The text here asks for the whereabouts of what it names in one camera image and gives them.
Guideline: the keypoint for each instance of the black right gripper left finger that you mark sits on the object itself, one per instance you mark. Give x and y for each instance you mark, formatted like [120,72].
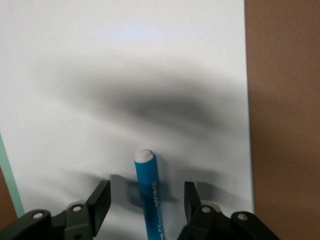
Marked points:
[75,220]

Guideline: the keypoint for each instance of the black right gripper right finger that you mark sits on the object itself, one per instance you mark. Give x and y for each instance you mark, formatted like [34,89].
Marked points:
[212,225]

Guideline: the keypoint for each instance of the blue marker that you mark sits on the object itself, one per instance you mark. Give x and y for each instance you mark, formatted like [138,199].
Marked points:
[150,190]

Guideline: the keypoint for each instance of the white paper sheet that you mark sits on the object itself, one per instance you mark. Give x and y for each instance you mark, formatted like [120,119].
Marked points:
[100,50]

